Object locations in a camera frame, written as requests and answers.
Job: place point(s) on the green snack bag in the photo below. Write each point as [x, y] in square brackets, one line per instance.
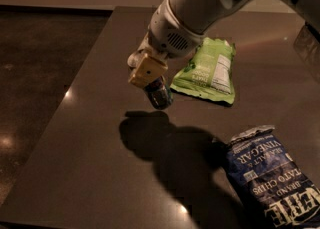
[208, 74]

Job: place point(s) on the silver blue redbull can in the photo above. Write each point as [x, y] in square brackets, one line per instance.
[159, 94]

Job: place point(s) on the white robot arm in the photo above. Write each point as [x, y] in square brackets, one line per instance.
[200, 15]

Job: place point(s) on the blue potato chips bag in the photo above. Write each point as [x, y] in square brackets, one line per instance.
[268, 181]

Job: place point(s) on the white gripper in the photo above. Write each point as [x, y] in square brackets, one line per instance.
[165, 36]

